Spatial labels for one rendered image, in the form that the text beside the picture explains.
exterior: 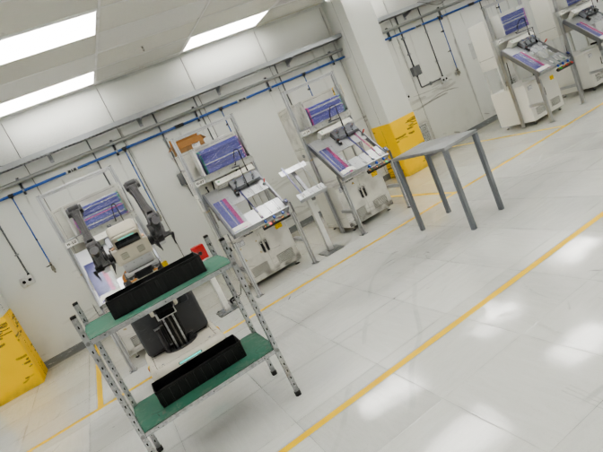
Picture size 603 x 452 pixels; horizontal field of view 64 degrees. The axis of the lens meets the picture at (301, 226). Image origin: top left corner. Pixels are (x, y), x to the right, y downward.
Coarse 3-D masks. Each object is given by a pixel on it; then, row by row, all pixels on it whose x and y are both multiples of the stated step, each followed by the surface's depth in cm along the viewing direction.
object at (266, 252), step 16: (240, 240) 537; (256, 240) 544; (272, 240) 552; (288, 240) 560; (224, 256) 592; (256, 256) 545; (272, 256) 553; (288, 256) 561; (256, 272) 546; (272, 272) 553
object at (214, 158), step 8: (232, 136) 548; (216, 144) 538; (224, 144) 541; (232, 144) 545; (240, 144) 549; (200, 152) 530; (208, 152) 534; (216, 152) 538; (224, 152) 541; (232, 152) 545; (240, 152) 549; (200, 160) 535; (208, 160) 534; (216, 160) 538; (224, 160) 542; (232, 160) 545; (208, 168) 534; (216, 168) 538
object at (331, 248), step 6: (300, 186) 546; (312, 204) 548; (312, 210) 548; (318, 216) 551; (318, 222) 551; (318, 228) 557; (324, 228) 554; (324, 234) 555; (324, 240) 559; (330, 240) 558; (330, 246) 558; (336, 246) 566; (342, 246) 556; (324, 252) 564; (330, 252) 553
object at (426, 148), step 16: (432, 144) 454; (448, 144) 419; (480, 144) 435; (400, 160) 465; (448, 160) 416; (400, 176) 476; (496, 192) 444; (416, 208) 484; (448, 208) 505; (464, 208) 428
